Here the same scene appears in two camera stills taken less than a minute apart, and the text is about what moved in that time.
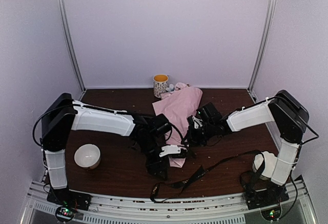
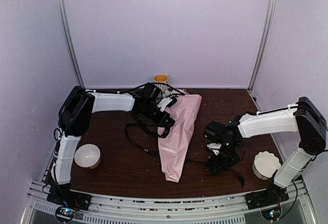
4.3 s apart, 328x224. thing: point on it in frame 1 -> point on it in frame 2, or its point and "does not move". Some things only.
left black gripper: (152, 169) -> (160, 122)
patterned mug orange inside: (160, 84) does not move
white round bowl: (87, 155) does not move
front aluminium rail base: (223, 209) does not move
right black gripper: (192, 140) -> (216, 165)
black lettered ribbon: (182, 184) -> (166, 134)
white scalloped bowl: (270, 162) does not move
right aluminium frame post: (267, 34) does not move
